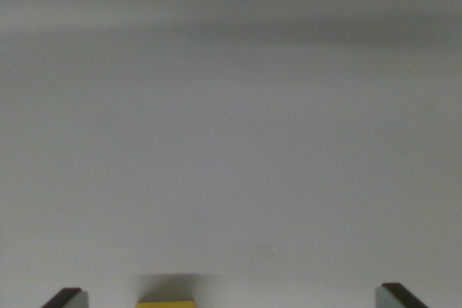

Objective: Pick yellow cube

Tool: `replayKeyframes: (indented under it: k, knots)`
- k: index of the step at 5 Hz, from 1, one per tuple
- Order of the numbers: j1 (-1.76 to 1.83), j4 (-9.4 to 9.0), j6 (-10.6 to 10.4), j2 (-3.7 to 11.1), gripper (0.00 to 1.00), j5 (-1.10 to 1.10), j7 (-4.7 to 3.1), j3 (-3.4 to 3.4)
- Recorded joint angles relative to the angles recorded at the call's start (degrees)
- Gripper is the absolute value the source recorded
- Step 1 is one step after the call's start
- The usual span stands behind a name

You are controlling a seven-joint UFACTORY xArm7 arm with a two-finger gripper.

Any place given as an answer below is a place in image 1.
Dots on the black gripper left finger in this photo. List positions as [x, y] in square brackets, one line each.
[68, 299]

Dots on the grey plastic bin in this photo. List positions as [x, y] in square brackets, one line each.
[231, 124]

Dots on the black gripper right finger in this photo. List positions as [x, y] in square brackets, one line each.
[391, 299]

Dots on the yellow cube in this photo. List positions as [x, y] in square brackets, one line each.
[165, 304]

